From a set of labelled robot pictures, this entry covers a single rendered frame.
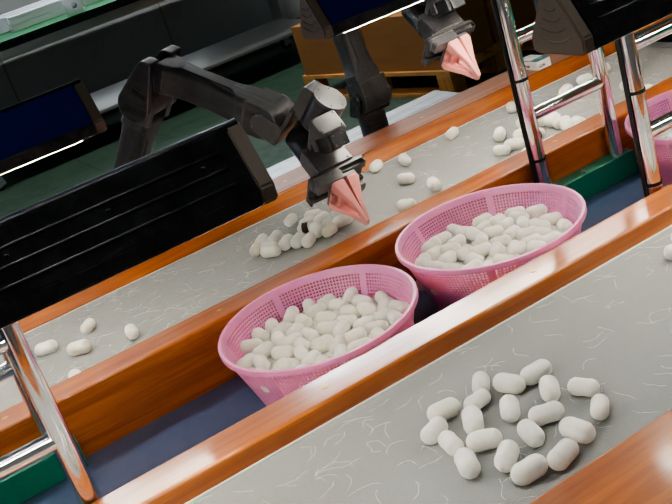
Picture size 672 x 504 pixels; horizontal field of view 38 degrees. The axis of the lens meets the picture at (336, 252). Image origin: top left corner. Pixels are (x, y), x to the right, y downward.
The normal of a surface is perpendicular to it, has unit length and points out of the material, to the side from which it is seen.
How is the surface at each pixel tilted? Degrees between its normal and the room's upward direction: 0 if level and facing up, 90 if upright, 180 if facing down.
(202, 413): 0
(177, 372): 90
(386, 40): 90
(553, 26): 90
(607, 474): 0
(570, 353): 0
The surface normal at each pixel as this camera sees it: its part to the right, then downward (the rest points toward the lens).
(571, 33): -0.84, 0.42
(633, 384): -0.29, -0.88
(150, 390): 0.46, 0.22
